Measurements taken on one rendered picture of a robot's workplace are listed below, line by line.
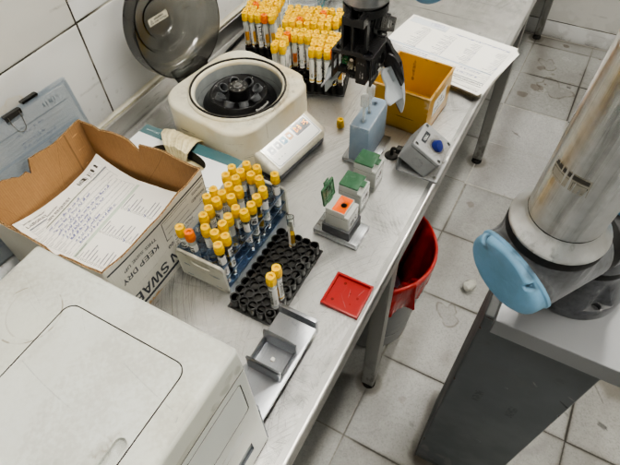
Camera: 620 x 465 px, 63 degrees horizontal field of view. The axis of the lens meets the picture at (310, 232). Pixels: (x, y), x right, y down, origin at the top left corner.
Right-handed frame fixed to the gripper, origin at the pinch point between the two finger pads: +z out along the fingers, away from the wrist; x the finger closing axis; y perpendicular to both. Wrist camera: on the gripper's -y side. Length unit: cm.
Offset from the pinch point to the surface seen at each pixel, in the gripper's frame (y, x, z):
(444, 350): -12, 30, 103
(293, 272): 32.3, 1.2, 13.1
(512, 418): 25, 46, 48
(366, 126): 1.1, 1.2, 5.1
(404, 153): -0.1, 9.0, 10.1
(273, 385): 52, 8, 11
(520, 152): -120, 32, 103
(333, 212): 21.2, 3.5, 7.9
